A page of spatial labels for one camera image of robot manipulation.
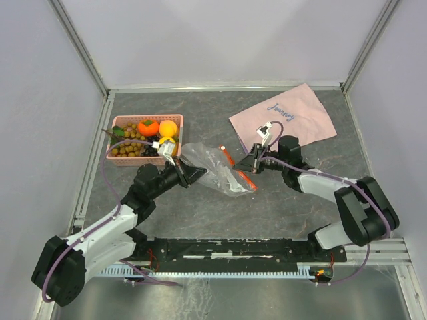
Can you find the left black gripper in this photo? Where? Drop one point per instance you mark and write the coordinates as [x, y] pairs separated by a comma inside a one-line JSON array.
[[196, 172]]

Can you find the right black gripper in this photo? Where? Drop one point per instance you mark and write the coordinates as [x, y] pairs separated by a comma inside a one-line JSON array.
[[251, 162]]

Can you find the clear zip top bag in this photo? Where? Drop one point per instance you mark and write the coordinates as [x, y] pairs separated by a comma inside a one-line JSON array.
[[220, 174]]

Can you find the yellow orange fruit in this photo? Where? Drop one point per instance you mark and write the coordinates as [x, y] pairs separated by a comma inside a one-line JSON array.
[[165, 141]]

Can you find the yellow peach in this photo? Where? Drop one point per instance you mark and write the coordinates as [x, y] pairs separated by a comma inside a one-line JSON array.
[[168, 128]]

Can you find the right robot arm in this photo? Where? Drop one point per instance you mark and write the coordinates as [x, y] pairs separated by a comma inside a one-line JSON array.
[[365, 212]]

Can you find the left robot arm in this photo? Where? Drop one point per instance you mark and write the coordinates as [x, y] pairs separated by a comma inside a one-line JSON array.
[[67, 264]]

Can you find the purple cloth underneath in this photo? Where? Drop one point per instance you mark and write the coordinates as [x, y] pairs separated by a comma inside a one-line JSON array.
[[243, 146]]

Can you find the black grape bunch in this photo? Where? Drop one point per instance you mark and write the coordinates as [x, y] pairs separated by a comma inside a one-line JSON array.
[[150, 150]]

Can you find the pink plastic basket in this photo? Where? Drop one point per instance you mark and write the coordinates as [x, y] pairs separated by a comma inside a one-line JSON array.
[[123, 120]]

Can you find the orange persimmon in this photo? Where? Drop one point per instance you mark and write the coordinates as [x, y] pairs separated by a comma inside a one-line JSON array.
[[148, 127]]

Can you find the brown longan bunch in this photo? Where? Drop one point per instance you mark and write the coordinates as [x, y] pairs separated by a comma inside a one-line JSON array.
[[125, 141]]

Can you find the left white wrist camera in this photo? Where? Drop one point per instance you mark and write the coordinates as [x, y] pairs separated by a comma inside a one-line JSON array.
[[165, 153]]

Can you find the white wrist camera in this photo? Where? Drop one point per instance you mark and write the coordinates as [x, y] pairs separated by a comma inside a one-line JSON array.
[[264, 133], [165, 153]]

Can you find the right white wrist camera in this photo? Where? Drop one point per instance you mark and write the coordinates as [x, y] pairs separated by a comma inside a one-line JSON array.
[[264, 133]]

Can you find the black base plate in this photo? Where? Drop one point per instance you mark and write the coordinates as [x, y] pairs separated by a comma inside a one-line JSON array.
[[233, 255]]

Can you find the light blue cable duct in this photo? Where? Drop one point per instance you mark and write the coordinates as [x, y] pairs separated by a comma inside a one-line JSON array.
[[122, 270]]

